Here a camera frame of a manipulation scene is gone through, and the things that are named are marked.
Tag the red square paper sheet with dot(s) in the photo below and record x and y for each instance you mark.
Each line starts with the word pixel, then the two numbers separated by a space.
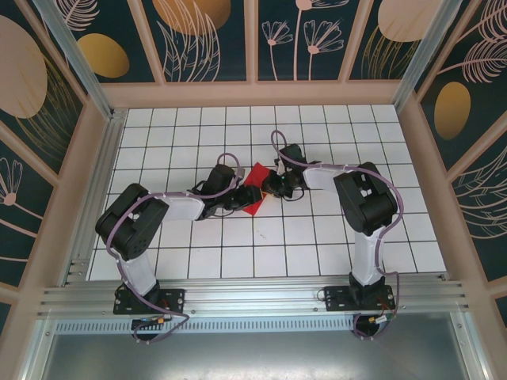
pixel 257 174

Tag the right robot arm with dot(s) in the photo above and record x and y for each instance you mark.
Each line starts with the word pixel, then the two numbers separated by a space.
pixel 364 198

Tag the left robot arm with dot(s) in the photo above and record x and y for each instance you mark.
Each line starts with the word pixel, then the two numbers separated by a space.
pixel 182 207

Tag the grey metal shelf sheet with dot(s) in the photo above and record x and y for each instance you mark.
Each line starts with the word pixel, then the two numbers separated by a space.
pixel 253 356

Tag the long aluminium mounting rail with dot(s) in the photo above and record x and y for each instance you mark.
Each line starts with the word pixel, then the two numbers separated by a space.
pixel 253 297

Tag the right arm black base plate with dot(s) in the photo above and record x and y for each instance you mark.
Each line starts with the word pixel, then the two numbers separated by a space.
pixel 336 299

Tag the short aluminium side rail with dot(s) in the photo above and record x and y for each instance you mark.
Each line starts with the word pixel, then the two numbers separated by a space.
pixel 99 198

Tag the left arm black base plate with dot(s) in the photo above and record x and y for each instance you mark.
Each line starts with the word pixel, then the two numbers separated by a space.
pixel 174 301

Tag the aluminium corner post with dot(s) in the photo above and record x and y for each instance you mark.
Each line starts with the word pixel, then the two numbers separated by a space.
pixel 420 51
pixel 79 63

